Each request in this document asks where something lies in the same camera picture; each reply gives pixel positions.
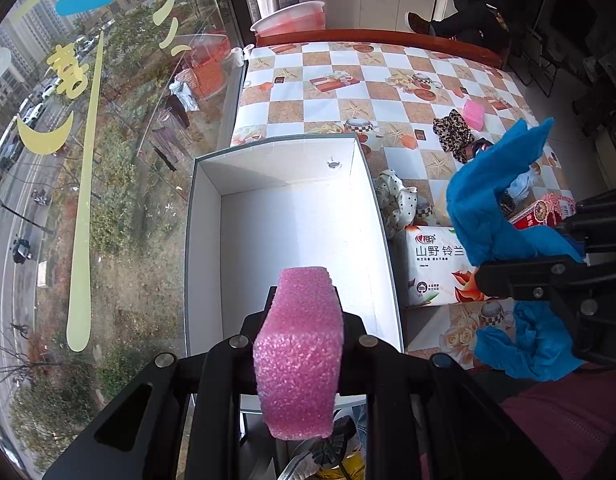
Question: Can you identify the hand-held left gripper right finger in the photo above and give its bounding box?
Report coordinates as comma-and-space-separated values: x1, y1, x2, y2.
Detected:
335, 287, 561, 480

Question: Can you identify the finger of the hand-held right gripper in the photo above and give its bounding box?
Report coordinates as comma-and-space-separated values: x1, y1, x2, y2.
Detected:
558, 186, 616, 256
474, 254, 616, 305

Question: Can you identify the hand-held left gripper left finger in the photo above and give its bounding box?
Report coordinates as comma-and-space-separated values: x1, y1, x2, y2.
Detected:
42, 287, 279, 480

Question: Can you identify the blue fluffy cloth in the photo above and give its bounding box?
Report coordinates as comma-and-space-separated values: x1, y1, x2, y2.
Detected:
445, 117, 586, 383

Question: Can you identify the pink foam sponge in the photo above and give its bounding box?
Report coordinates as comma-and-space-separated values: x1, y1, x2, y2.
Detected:
462, 99, 486, 131
253, 266, 345, 442

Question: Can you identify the white cardboard box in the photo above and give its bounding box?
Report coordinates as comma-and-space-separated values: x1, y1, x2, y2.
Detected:
184, 132, 405, 416

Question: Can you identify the white polka dot scrunchie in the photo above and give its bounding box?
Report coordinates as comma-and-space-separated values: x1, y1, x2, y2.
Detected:
375, 169, 419, 240

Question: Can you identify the red patterned carton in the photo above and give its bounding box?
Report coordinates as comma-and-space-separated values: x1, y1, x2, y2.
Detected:
508, 192, 578, 231

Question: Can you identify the black ribbed object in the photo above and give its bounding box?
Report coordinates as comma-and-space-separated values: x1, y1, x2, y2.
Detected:
308, 416, 359, 472

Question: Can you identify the white tissue pack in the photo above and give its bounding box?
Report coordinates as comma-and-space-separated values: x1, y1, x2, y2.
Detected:
394, 227, 494, 308

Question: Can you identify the maroon clothing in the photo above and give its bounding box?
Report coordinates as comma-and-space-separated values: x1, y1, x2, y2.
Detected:
498, 365, 616, 480

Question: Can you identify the small dark cloth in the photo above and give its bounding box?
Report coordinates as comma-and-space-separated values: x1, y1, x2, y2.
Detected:
465, 139, 495, 162

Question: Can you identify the leopard print scrunchie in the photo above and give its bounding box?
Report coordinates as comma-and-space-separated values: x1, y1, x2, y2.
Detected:
433, 109, 476, 165

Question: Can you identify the black metal chair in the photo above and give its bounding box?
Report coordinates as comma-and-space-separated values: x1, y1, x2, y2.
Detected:
508, 10, 569, 98

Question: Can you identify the long yellow window decal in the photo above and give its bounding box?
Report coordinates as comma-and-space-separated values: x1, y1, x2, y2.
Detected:
66, 30, 106, 353

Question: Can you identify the checkered printed tablecloth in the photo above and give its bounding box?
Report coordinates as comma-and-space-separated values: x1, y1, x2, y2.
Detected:
230, 41, 579, 371

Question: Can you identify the yellow crescent window decal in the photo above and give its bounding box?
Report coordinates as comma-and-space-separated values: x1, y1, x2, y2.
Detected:
16, 112, 73, 156

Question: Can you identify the pink plastic basin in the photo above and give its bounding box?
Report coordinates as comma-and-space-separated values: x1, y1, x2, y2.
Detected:
250, 0, 329, 36

